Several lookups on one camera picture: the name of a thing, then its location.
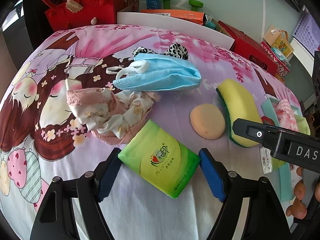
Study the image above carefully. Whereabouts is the yellow green sponge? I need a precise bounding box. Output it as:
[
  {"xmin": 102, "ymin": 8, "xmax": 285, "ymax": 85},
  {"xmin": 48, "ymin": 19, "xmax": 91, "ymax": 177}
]
[{"xmin": 216, "ymin": 78, "xmax": 287, "ymax": 170}]

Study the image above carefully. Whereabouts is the beige makeup sponge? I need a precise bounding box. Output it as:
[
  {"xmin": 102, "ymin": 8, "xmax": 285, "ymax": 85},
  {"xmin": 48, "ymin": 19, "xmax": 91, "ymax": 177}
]
[{"xmin": 190, "ymin": 103, "xmax": 226, "ymax": 140}]

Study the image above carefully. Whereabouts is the pink floral cloth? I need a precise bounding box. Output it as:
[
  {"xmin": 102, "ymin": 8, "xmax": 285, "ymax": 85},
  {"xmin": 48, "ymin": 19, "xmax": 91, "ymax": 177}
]
[{"xmin": 66, "ymin": 88, "xmax": 159, "ymax": 145}]

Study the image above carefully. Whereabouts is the right hand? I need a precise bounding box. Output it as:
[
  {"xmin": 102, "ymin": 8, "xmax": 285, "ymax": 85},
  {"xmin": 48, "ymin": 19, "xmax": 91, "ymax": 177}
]
[{"xmin": 285, "ymin": 167, "xmax": 320, "ymax": 219}]

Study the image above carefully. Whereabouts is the red tape roll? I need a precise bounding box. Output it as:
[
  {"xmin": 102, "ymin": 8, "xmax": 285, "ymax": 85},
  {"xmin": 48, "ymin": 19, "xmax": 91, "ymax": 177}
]
[{"xmin": 261, "ymin": 116, "xmax": 275, "ymax": 126}]

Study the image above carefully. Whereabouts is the green microfiber cloth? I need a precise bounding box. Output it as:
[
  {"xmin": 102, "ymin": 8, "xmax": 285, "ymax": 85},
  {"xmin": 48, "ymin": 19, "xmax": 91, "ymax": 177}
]
[{"xmin": 295, "ymin": 115, "xmax": 311, "ymax": 135}]

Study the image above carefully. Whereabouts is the teal shallow tray box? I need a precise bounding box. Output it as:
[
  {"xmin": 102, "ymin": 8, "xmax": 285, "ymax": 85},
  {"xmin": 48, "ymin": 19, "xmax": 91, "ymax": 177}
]
[{"xmin": 260, "ymin": 97, "xmax": 307, "ymax": 202}]

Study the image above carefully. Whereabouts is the pink white zigzag cloth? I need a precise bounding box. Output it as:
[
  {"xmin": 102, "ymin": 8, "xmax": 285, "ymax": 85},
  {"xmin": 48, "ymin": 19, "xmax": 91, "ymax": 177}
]
[{"xmin": 275, "ymin": 99, "xmax": 298, "ymax": 132}]

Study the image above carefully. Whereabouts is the red patterned tin box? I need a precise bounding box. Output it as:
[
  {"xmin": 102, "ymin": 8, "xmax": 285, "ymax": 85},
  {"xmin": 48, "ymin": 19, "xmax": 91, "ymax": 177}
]
[{"xmin": 260, "ymin": 41, "xmax": 290, "ymax": 79}]

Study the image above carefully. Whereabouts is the blue wipes pack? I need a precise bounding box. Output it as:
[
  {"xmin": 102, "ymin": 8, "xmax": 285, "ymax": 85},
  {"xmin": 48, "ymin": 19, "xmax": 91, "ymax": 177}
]
[{"xmin": 271, "ymin": 47, "xmax": 287, "ymax": 62}]

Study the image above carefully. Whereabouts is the red gift box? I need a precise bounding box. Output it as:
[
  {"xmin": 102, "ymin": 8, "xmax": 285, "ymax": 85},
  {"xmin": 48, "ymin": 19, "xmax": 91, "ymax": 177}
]
[{"xmin": 218, "ymin": 21, "xmax": 278, "ymax": 76}]

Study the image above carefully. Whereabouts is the yellow children toy case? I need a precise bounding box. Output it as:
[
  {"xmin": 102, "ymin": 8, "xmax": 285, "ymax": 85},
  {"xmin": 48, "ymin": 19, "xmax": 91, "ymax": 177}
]
[{"xmin": 263, "ymin": 25, "xmax": 294, "ymax": 57}]

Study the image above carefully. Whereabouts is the purple perforated basket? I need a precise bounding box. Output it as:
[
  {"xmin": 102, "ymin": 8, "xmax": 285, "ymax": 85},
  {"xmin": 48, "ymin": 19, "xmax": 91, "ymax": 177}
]
[{"xmin": 292, "ymin": 12, "xmax": 320, "ymax": 56}]

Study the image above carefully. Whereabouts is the cartoon print bed sheet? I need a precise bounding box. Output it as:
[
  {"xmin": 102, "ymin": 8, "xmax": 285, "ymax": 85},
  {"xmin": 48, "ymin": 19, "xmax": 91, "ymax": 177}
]
[{"xmin": 1, "ymin": 25, "xmax": 299, "ymax": 239}]

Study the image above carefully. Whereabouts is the white headboard panel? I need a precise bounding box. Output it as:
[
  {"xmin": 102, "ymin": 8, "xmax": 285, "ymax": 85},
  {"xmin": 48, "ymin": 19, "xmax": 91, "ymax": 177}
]
[{"xmin": 117, "ymin": 12, "xmax": 234, "ymax": 50}]

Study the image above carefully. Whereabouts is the leopard print scrunchie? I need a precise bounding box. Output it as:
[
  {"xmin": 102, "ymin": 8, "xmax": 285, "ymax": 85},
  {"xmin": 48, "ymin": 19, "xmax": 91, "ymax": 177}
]
[{"xmin": 132, "ymin": 43, "xmax": 189, "ymax": 60}]

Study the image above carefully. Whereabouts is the orange cardboard box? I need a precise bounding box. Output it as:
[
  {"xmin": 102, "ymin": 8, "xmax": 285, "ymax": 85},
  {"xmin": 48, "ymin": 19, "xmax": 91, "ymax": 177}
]
[{"xmin": 140, "ymin": 9, "xmax": 207, "ymax": 25}]

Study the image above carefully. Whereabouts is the blue face mask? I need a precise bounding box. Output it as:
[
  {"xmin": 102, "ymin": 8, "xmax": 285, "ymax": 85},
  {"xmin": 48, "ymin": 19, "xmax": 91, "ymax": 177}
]
[{"xmin": 106, "ymin": 53, "xmax": 201, "ymax": 92}]

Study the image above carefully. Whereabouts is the red felt handbag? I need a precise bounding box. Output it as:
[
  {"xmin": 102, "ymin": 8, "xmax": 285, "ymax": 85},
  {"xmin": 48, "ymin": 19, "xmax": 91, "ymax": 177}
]
[{"xmin": 42, "ymin": 0, "xmax": 124, "ymax": 31}]

